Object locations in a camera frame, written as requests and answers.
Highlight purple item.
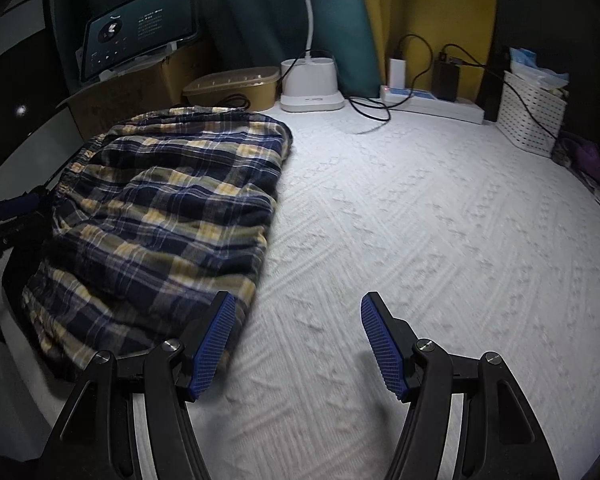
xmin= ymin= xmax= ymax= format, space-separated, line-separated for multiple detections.
xmin=555 ymin=132 xmax=600 ymax=188

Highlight white power strip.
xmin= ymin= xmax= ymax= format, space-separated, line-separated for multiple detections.
xmin=380 ymin=86 xmax=485 ymax=125

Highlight blue face mask pack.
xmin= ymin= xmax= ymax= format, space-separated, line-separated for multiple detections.
xmin=509 ymin=47 xmax=571 ymax=88

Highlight cardboard box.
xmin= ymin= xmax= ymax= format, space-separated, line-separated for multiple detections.
xmin=57 ymin=40 xmax=221 ymax=143

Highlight coiled black cable bundle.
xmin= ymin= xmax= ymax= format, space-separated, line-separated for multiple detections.
xmin=215 ymin=94 xmax=253 ymax=111

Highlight white desk lamp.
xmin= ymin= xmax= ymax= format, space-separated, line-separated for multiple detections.
xmin=280 ymin=0 xmax=346 ymax=113

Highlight black power adapter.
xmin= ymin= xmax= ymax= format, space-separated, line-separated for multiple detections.
xmin=432 ymin=55 xmax=460 ymax=102

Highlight brown lidded container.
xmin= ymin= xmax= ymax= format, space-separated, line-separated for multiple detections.
xmin=182 ymin=66 xmax=281 ymax=112

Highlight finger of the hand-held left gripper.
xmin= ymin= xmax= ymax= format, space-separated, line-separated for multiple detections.
xmin=0 ymin=187 xmax=51 ymax=216

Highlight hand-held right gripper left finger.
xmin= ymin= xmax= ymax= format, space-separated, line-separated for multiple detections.
xmin=37 ymin=291 xmax=237 ymax=480

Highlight white charger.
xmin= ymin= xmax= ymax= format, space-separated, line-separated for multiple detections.
xmin=389 ymin=57 xmax=407 ymax=90

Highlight white slatted basket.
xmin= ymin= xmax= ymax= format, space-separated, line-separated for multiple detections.
xmin=496 ymin=71 xmax=567 ymax=158

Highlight white textured tablecloth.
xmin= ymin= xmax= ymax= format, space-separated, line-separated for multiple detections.
xmin=0 ymin=95 xmax=600 ymax=480

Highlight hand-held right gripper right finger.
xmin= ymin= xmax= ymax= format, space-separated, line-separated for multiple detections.
xmin=360 ymin=292 xmax=561 ymax=480

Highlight teal curtain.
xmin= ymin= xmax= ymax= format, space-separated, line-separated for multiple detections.
xmin=50 ymin=0 xmax=381 ymax=101

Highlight plaid pants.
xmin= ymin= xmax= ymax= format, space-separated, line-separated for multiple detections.
xmin=22 ymin=106 xmax=294 ymax=386

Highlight black charger cable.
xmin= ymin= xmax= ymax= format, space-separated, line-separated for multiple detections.
xmin=347 ymin=34 xmax=433 ymax=123

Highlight yellow curtain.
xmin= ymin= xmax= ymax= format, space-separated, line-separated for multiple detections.
xmin=352 ymin=0 xmax=498 ymax=106

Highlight black adapter cable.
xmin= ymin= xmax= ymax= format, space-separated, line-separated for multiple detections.
xmin=440 ymin=43 xmax=558 ymax=141

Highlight white tablet stand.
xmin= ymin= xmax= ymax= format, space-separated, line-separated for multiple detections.
xmin=75 ymin=42 xmax=176 ymax=83

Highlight tablet with dark screen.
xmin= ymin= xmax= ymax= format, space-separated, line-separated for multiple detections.
xmin=80 ymin=0 xmax=199 ymax=83

